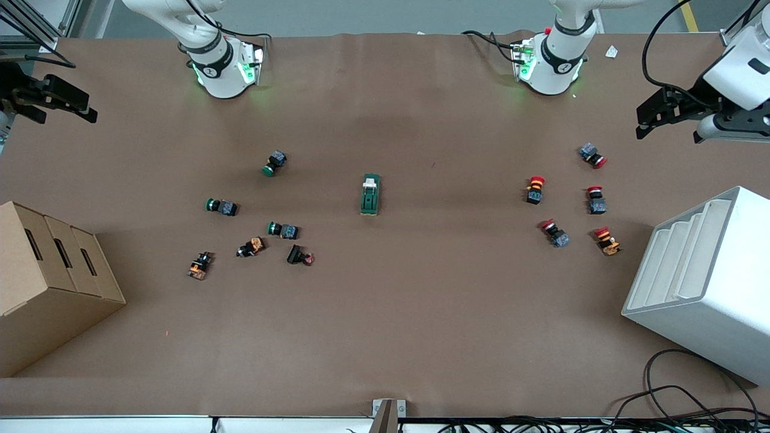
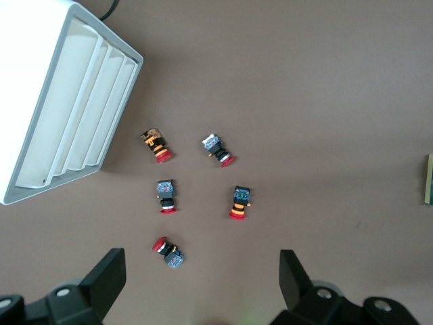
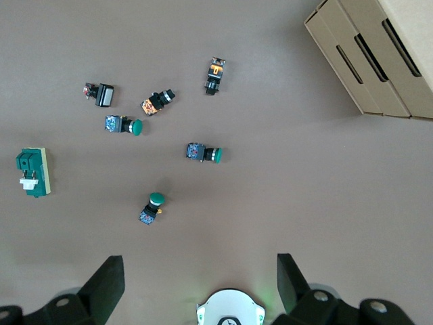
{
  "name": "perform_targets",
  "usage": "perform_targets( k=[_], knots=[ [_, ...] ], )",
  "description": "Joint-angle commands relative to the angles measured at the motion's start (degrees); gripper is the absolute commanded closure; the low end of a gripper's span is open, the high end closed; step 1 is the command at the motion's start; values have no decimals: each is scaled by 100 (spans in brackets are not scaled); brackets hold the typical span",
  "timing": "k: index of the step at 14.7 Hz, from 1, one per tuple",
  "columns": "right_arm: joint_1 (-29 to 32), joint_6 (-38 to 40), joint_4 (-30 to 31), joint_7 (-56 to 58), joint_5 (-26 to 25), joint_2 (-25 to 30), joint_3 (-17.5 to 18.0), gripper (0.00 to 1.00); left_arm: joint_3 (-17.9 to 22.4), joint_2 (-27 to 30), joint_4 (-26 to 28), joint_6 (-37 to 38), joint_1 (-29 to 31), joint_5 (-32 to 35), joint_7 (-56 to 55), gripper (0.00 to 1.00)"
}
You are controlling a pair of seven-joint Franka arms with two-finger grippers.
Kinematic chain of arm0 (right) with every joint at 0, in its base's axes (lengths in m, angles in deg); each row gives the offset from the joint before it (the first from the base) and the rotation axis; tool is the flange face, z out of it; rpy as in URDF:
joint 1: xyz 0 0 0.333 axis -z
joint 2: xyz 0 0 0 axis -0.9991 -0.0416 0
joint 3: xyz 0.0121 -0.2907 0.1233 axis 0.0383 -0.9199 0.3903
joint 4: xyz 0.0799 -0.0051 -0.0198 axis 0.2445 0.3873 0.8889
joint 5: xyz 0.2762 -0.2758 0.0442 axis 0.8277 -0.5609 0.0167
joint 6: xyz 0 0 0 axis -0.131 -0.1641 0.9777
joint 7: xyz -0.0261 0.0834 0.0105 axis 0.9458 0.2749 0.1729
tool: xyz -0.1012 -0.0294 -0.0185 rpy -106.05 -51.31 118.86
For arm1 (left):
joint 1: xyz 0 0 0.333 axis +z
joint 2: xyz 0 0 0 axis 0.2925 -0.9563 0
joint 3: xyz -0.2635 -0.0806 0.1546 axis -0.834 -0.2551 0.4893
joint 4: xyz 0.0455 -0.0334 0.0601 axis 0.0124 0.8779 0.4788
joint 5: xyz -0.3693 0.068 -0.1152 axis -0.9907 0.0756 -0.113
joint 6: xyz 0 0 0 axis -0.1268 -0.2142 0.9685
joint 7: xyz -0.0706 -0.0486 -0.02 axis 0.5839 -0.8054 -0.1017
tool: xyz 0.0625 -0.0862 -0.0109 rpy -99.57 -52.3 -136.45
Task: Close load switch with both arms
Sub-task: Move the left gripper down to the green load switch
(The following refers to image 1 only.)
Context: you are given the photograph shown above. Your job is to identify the green load switch white handle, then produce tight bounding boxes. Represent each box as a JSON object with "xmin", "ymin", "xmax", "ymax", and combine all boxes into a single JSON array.
[{"xmin": 360, "ymin": 173, "xmax": 382, "ymax": 217}]

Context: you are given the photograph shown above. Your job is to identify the red mushroom button orange block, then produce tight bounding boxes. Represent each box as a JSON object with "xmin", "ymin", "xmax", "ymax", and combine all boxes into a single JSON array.
[{"xmin": 593, "ymin": 226, "xmax": 623, "ymax": 257}]

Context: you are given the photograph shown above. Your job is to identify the white stepped storage box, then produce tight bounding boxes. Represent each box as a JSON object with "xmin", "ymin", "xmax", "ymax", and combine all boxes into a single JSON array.
[{"xmin": 621, "ymin": 185, "xmax": 770, "ymax": 387}]

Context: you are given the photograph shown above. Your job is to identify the brown cardboard box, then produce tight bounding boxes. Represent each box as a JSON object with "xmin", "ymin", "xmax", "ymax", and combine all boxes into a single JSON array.
[{"xmin": 0, "ymin": 201, "xmax": 128, "ymax": 379}]

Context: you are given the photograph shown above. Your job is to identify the black button with red lens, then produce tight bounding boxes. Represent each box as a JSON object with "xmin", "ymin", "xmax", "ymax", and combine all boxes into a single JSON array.
[{"xmin": 286, "ymin": 244, "xmax": 316, "ymax": 267}]

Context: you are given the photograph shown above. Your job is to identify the aluminium frame profiles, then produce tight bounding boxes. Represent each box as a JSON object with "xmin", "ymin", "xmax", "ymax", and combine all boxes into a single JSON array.
[{"xmin": 0, "ymin": 0, "xmax": 86, "ymax": 52}]

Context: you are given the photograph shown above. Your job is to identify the red mushroom button yellow ring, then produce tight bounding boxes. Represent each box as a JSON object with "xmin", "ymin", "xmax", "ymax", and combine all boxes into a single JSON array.
[{"xmin": 525, "ymin": 175, "xmax": 547, "ymax": 206}]

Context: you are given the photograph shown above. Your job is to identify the black arm base cable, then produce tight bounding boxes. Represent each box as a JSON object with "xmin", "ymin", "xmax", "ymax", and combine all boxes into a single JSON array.
[{"xmin": 461, "ymin": 28, "xmax": 520, "ymax": 64}]

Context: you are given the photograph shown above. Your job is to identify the black selector switch orange block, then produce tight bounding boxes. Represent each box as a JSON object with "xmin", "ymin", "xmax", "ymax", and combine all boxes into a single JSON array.
[
  {"xmin": 186, "ymin": 251, "xmax": 215, "ymax": 281},
  {"xmin": 236, "ymin": 236, "xmax": 266, "ymax": 259}
]

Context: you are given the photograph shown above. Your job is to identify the black looped table cable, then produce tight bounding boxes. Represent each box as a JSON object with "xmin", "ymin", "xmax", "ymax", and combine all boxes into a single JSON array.
[{"xmin": 614, "ymin": 348, "xmax": 762, "ymax": 425}]

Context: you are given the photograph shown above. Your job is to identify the tangled black cable bundle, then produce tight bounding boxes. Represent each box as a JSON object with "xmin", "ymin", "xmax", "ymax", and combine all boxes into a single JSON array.
[{"xmin": 421, "ymin": 415, "xmax": 770, "ymax": 433}]

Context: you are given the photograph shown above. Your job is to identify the aluminium profile post with bracket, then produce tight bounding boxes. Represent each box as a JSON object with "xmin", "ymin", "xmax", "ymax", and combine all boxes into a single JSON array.
[{"xmin": 371, "ymin": 398, "xmax": 407, "ymax": 433}]

